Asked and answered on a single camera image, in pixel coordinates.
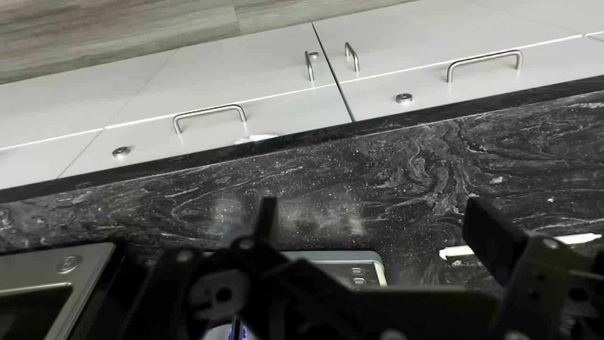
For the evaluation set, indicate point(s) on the white drawer front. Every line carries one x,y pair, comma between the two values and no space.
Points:
289,114
559,66
38,161

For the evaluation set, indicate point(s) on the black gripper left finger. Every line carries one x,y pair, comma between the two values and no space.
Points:
267,219

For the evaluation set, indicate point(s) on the white cabinet door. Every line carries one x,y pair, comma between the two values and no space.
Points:
416,34
82,100
239,76

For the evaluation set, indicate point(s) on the round steel drawer lock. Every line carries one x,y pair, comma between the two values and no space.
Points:
121,151
405,97

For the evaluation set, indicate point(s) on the silver appliance panel with buttons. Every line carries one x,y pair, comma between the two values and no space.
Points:
340,265

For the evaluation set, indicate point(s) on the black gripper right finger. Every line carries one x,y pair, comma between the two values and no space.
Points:
493,236

